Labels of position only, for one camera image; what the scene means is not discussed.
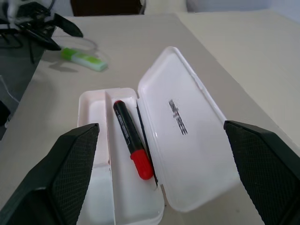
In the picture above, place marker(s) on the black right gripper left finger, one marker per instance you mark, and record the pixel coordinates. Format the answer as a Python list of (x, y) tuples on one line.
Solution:
[(58, 178)]

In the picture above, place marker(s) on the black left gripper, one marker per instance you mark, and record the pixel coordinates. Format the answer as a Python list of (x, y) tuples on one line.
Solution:
[(32, 15)]

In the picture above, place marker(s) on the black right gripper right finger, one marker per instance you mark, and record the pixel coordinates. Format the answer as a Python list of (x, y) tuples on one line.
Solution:
[(267, 168)]

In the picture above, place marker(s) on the green marker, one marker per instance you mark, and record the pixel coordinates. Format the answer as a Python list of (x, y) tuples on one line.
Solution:
[(86, 59)]

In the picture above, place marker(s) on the white plastic pencil case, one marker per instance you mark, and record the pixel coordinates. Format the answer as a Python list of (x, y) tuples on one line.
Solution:
[(187, 161)]

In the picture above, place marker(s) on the red capped black marker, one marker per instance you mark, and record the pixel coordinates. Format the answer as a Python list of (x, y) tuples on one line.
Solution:
[(127, 131)]

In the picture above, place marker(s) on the dark brown chair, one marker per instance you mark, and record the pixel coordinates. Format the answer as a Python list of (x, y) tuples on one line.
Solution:
[(105, 7)]

